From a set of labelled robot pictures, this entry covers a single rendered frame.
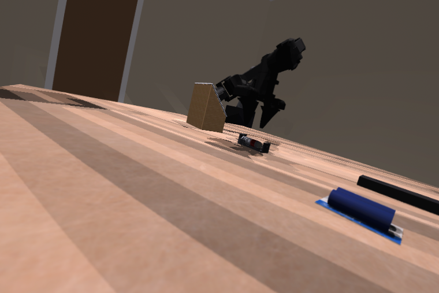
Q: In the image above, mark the white and red battery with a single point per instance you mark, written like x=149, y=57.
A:
x=250, y=141

